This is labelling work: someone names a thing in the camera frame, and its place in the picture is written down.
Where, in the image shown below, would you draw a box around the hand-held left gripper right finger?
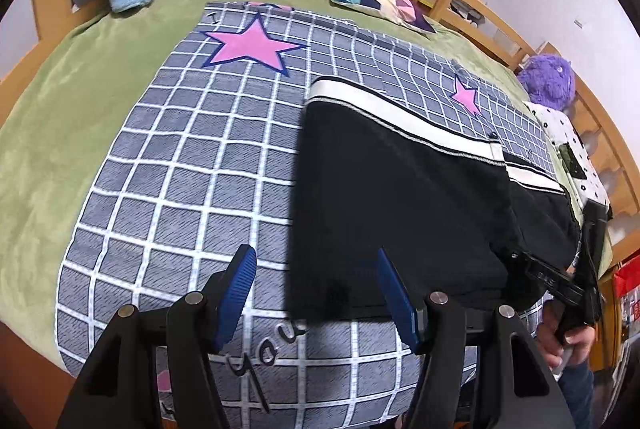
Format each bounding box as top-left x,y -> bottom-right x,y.
377,248 -> 576,429

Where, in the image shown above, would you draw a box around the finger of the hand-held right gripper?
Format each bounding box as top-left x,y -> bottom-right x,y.
509,250 -> 586,310

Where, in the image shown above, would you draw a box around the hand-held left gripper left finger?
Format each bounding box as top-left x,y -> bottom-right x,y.
55,245 -> 258,429

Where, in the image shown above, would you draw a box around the black pants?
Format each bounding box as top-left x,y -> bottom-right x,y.
282,76 -> 583,325

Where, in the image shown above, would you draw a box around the person's right hand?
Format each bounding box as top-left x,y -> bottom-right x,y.
542,301 -> 597,368

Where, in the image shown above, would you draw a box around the red printed bag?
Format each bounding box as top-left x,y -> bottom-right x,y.
612,254 -> 640,335

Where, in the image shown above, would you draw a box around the dark green cloth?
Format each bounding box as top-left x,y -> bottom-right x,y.
557,143 -> 587,180

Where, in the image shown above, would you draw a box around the person's blue jeans leg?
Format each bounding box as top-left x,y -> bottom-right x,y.
557,356 -> 598,429

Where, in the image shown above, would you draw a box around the white flower print pillow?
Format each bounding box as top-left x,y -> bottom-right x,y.
530,102 -> 613,210

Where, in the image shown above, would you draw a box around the grey checked star bedsheet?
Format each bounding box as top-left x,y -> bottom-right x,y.
55,2 -> 558,429

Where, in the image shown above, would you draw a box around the purple plush toy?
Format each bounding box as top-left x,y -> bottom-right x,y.
517,54 -> 576,110

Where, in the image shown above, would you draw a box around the green fleece blanket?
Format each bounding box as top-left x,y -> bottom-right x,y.
0,0 -> 613,360

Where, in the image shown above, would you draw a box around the wooden bed frame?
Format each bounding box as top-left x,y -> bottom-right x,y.
0,0 -> 640,429

